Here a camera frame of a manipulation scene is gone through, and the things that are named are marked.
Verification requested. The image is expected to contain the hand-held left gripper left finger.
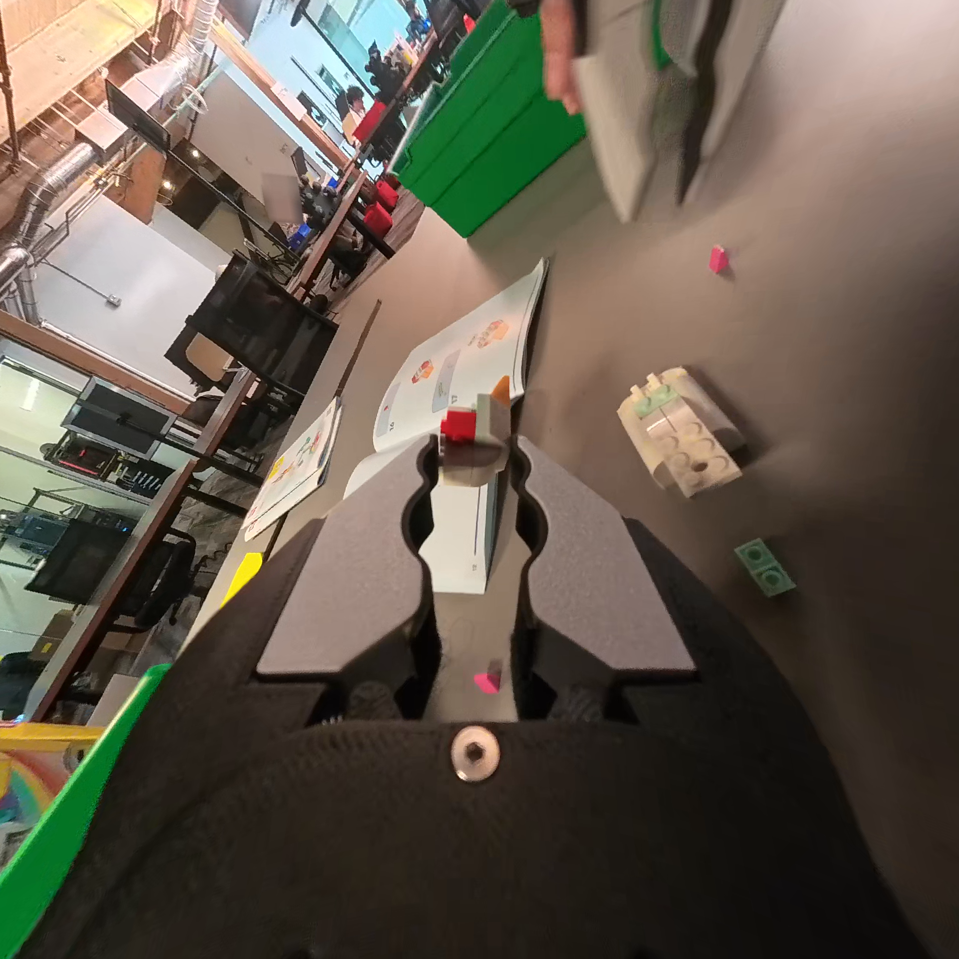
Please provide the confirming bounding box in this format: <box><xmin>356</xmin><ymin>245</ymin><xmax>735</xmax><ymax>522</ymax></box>
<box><xmin>257</xmin><ymin>435</ymin><xmax>442</xmax><ymax>681</ymax></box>

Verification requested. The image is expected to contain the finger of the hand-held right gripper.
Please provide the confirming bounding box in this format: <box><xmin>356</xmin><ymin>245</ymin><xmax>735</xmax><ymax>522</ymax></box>
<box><xmin>676</xmin><ymin>0</ymin><xmax>788</xmax><ymax>205</ymax></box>
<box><xmin>573</xmin><ymin>30</ymin><xmax>680</xmax><ymax>223</ymax></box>

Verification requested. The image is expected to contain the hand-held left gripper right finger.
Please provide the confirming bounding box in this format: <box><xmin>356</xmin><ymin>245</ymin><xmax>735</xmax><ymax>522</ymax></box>
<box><xmin>509</xmin><ymin>436</ymin><xmax>699</xmax><ymax>679</ymax></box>

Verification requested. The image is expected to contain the white and red lego assembly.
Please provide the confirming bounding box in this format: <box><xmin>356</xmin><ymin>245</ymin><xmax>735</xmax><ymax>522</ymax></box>
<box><xmin>438</xmin><ymin>375</ymin><xmax>519</xmax><ymax>489</ymax></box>

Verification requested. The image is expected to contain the tan lego assembly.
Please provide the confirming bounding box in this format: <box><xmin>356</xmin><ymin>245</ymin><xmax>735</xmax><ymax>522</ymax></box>
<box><xmin>616</xmin><ymin>366</ymin><xmax>746</xmax><ymax>499</ymax></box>

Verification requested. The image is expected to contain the light green lego plate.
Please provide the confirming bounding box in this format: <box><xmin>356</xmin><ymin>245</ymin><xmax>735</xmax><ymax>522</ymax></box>
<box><xmin>733</xmin><ymin>538</ymin><xmax>797</xmax><ymax>599</ymax></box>

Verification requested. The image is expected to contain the yellow lego set box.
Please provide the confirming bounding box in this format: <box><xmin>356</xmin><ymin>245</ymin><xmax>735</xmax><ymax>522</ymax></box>
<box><xmin>0</xmin><ymin>721</ymin><xmax>106</xmax><ymax>870</ymax></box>

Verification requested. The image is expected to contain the person's right hand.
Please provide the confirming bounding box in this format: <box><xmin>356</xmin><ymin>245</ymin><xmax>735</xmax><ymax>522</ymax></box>
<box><xmin>539</xmin><ymin>0</ymin><xmax>593</xmax><ymax>115</ymax></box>

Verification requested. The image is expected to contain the yellow card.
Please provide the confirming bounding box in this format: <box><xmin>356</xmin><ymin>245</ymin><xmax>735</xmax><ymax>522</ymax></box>
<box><xmin>219</xmin><ymin>550</ymin><xmax>265</xmax><ymax>609</ymax></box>

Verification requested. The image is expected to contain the thin instruction booklet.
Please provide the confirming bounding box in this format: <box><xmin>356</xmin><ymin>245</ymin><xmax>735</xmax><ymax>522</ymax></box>
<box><xmin>241</xmin><ymin>396</ymin><xmax>344</xmax><ymax>542</ymax></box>

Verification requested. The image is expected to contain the green storage bin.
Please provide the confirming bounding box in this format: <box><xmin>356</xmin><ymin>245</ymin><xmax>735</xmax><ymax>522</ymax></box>
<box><xmin>390</xmin><ymin>0</ymin><xmax>600</xmax><ymax>239</ymax></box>
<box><xmin>0</xmin><ymin>663</ymin><xmax>175</xmax><ymax>934</ymax></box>

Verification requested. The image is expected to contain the black office chair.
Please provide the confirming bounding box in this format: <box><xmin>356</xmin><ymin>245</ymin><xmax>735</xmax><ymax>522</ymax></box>
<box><xmin>133</xmin><ymin>524</ymin><xmax>199</xmax><ymax>629</ymax></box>

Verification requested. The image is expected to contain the open instruction booklet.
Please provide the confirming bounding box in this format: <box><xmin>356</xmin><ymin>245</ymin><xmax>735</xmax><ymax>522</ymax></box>
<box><xmin>343</xmin><ymin>257</ymin><xmax>550</xmax><ymax>596</ymax></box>

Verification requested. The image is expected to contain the black desk monitor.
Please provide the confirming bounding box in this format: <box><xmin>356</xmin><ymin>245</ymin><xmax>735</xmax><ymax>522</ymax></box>
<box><xmin>24</xmin><ymin>517</ymin><xmax>134</xmax><ymax>606</ymax></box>

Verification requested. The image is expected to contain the grey framed monitor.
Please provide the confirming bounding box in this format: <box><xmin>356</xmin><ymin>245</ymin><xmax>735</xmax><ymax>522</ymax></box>
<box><xmin>60</xmin><ymin>375</ymin><xmax>179</xmax><ymax>460</ymax></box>

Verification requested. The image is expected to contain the cardboard box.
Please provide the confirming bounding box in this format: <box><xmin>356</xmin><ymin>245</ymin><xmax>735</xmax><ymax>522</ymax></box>
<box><xmin>30</xmin><ymin>608</ymin><xmax>76</xmax><ymax>660</ymax></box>

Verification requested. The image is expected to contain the black hanging monitor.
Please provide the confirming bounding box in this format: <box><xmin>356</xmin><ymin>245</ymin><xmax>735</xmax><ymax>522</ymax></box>
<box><xmin>103</xmin><ymin>78</ymin><xmax>173</xmax><ymax>152</ymax></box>

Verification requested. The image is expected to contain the silver ventilation duct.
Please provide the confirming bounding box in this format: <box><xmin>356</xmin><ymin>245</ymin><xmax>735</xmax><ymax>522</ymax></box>
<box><xmin>0</xmin><ymin>138</ymin><xmax>102</xmax><ymax>301</ymax></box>

